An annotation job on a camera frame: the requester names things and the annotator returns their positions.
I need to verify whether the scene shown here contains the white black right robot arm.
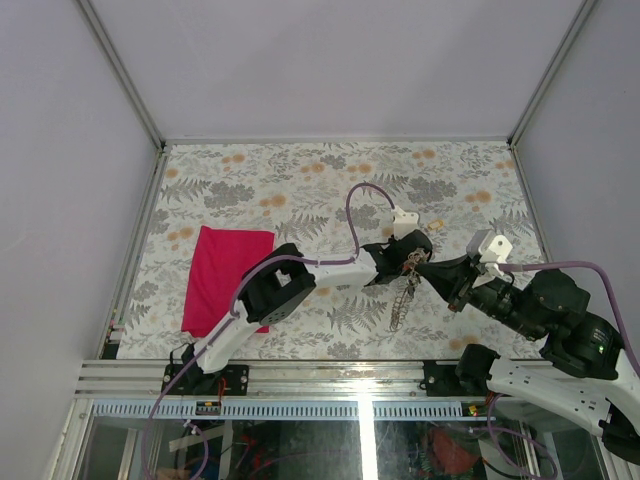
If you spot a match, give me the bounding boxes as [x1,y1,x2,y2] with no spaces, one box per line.
[415,256,639,464]

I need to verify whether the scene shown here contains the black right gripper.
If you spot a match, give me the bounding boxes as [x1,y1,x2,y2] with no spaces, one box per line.
[412,249,542,339]

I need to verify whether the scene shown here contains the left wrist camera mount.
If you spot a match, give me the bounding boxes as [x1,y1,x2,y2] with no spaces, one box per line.
[392,206,419,240]

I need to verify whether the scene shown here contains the aluminium frame posts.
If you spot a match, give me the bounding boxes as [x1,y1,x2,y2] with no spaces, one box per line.
[74,0,601,151]

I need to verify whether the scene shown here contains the yellow tag key set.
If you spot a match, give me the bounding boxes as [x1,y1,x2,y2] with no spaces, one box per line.
[427,219,444,231]

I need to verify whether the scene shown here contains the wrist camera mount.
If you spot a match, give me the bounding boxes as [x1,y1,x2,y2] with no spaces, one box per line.
[466,229,513,288]
[392,206,419,240]

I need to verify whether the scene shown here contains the floral tablecloth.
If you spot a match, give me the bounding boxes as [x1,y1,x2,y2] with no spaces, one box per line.
[117,141,542,360]

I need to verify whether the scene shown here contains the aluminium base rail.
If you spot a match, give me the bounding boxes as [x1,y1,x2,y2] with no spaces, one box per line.
[74,358,551,399]

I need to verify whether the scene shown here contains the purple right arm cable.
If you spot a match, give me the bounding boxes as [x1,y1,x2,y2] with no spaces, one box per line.
[499,259,640,381]

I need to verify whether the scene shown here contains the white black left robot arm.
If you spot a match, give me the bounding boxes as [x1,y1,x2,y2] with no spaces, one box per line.
[162,230,432,400]

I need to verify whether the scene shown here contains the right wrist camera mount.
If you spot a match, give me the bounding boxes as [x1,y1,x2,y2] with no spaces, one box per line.
[466,229,513,288]

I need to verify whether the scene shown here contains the pink folded cloth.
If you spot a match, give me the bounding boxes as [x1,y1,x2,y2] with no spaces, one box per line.
[181,226,275,338]

